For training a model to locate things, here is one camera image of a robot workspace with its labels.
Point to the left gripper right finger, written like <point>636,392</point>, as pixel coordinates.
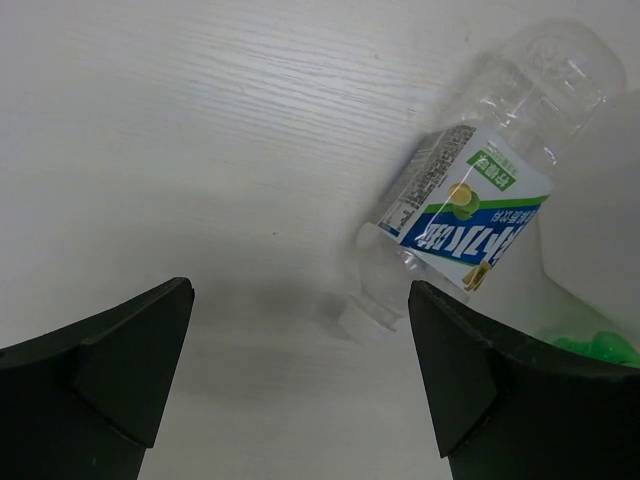
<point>505,405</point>

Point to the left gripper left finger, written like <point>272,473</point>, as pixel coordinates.
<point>86,401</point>

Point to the clear bottle white green label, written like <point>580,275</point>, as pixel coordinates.
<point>474,183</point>

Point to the white octagonal plastic bin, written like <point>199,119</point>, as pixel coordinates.
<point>589,227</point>

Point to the green plastic bottle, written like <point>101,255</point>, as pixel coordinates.
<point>607,343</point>

